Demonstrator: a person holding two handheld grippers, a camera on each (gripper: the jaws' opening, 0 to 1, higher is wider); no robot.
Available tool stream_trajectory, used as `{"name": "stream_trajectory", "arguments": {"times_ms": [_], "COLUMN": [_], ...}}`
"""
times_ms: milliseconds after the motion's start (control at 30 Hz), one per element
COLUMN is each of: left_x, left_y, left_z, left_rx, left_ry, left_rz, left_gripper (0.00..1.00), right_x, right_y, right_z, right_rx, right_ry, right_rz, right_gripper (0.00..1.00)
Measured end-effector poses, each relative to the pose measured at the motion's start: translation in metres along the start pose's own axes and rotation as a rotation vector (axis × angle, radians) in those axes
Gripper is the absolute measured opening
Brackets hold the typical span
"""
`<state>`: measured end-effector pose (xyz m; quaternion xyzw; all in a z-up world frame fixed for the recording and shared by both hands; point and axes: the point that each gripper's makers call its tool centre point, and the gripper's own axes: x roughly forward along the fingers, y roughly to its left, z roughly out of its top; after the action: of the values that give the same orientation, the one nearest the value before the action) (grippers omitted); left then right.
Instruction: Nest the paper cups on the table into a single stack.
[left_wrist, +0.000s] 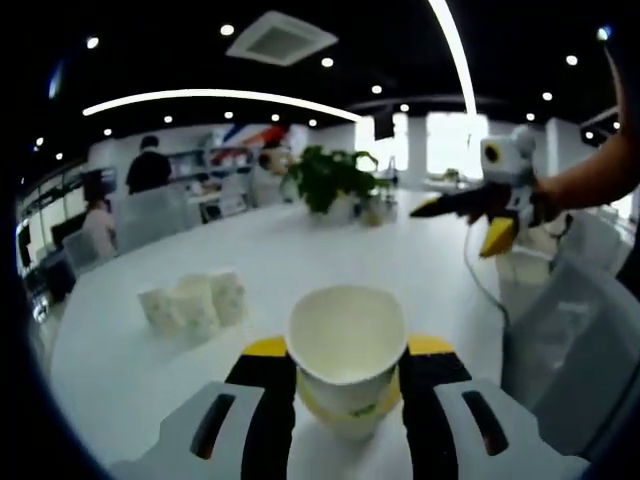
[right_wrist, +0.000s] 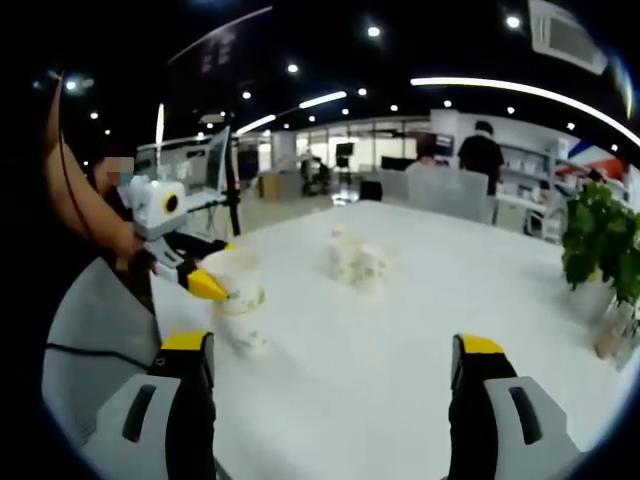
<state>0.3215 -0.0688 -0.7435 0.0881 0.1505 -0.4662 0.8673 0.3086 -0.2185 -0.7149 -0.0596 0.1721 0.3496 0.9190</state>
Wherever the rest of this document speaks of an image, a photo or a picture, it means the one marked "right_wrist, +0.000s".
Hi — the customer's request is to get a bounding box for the small glass jar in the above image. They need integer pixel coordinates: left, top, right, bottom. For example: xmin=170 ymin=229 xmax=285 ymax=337
xmin=594 ymin=299 xmax=640 ymax=372

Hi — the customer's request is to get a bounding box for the person's left hand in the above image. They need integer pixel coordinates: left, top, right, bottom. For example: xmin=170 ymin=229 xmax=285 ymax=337
xmin=115 ymin=241 xmax=161 ymax=279

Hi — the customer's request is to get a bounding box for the brown cardboard box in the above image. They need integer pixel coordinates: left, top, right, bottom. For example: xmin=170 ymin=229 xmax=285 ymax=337
xmin=258 ymin=172 xmax=281 ymax=201

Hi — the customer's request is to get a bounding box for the green potted plant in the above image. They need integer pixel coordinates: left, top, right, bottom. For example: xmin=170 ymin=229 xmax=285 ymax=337
xmin=560 ymin=180 xmax=640 ymax=321

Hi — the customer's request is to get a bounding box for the dark wall screen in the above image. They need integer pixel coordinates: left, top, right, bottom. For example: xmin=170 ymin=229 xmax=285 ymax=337
xmin=417 ymin=132 xmax=456 ymax=161

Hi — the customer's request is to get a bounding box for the grey chair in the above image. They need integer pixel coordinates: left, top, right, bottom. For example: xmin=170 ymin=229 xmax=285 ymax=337
xmin=41 ymin=259 xmax=162 ymax=446

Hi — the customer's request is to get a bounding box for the red blue striped wall banner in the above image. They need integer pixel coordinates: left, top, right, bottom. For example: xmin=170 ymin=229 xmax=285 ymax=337
xmin=554 ymin=134 xmax=630 ymax=187

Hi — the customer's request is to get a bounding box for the black stand pole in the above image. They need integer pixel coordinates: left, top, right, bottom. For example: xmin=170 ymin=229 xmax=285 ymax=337
xmin=222 ymin=112 xmax=242 ymax=237

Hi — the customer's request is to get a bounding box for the grey monitor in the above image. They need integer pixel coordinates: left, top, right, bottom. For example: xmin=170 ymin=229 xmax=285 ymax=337
xmin=135 ymin=125 xmax=232 ymax=199

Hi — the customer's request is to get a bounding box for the pile of white paper cups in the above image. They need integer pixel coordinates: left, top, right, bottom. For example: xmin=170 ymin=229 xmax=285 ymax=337
xmin=313 ymin=225 xmax=401 ymax=301

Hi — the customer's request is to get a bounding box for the grey partition panel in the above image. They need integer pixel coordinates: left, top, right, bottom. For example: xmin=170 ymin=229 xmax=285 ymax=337
xmin=407 ymin=167 xmax=491 ymax=224

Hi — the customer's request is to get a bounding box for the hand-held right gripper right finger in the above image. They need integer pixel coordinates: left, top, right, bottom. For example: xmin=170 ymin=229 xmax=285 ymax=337
xmin=447 ymin=332 xmax=581 ymax=480

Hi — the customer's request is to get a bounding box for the white table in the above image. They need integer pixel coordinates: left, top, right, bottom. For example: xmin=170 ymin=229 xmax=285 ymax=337
xmin=149 ymin=199 xmax=634 ymax=480

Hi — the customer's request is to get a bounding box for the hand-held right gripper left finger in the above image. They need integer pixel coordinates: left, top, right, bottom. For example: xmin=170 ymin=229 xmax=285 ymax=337
xmin=79 ymin=328 xmax=217 ymax=480

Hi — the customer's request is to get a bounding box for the black cable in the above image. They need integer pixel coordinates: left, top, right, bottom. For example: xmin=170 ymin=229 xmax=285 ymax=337
xmin=44 ymin=69 xmax=154 ymax=374

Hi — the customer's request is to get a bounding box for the white ceiling air vent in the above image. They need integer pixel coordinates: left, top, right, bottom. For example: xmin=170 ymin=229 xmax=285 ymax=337
xmin=528 ymin=0 xmax=610 ymax=75

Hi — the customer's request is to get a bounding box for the white shelf unit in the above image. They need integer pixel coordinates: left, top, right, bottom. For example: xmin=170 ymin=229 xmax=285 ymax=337
xmin=499 ymin=140 xmax=561 ymax=201

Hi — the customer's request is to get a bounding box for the group of round ceiling spotlights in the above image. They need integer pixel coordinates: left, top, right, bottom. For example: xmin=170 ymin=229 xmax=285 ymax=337
xmin=29 ymin=14 xmax=621 ymax=151

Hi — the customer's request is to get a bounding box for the long curved ceiling light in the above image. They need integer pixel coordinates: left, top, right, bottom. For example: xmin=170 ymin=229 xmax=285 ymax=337
xmin=409 ymin=76 xmax=640 ymax=146

